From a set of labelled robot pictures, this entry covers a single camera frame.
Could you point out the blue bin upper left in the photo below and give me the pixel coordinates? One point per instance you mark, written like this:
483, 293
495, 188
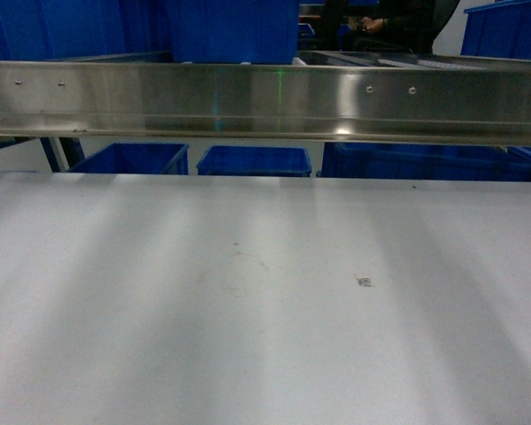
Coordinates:
42, 30

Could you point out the blue bin lower left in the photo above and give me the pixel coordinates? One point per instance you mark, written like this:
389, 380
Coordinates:
137, 158

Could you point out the blue bin lower middle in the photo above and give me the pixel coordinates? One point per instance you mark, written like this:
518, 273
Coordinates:
255, 161

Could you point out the blue bin lower right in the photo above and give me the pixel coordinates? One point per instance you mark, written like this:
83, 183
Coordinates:
422, 162

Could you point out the stainless steel shelf rail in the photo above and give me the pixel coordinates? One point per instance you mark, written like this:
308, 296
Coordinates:
391, 102

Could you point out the blue bin upper centre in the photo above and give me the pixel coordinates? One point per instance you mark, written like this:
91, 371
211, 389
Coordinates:
233, 32

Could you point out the seated person in black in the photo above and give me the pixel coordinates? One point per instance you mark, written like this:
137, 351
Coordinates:
392, 26

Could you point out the blue bin upper right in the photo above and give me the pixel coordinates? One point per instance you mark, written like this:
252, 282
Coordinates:
498, 30

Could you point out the blue bin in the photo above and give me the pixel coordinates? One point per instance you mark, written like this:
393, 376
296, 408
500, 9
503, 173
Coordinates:
255, 161
137, 158
498, 30
233, 32
422, 162
42, 30

